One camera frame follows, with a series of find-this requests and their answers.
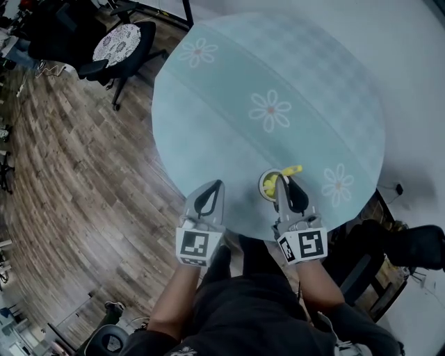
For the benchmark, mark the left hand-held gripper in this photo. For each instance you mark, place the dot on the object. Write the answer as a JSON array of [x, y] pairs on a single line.
[[194, 245]]

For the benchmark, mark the floral seat cushion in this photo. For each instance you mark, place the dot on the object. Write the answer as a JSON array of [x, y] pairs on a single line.
[[116, 45]]

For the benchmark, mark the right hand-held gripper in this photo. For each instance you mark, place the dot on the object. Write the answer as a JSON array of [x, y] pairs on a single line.
[[309, 245]]

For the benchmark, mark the black-framed white partition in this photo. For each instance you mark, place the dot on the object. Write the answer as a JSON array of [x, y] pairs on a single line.
[[187, 12]]

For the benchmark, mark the person's left forearm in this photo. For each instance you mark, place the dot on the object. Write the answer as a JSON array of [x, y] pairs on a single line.
[[172, 306]]

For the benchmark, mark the black wall charger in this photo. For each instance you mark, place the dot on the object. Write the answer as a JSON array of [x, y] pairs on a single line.
[[399, 188]]

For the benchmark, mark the white ceramic cup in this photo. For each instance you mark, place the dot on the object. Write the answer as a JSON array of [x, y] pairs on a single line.
[[261, 186]]

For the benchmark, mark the yellow toy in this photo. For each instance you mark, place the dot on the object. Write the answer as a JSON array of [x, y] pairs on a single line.
[[269, 184]]

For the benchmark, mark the person's right forearm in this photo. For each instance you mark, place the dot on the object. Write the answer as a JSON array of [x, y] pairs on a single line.
[[321, 288]]

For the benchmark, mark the round table blue floral tablecloth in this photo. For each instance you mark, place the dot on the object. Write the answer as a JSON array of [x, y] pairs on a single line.
[[226, 121]]

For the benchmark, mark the black mesh office chair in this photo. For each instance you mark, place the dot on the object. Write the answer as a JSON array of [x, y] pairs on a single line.
[[417, 243]]

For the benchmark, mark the person's dark clothing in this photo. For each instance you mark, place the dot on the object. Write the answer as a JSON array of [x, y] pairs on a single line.
[[250, 313]]

